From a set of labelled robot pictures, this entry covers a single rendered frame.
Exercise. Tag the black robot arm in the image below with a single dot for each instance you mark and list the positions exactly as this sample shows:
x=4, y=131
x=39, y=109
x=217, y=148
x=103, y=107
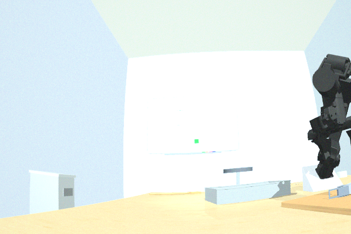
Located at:
x=331, y=80

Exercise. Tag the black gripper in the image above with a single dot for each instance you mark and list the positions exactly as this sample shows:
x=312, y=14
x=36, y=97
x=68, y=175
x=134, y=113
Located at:
x=320, y=136

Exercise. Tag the light wooden board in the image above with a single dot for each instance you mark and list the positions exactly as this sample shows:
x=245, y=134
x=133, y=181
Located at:
x=321, y=203

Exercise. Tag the light grey roasting tin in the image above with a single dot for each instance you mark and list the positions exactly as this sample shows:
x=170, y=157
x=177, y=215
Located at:
x=247, y=192

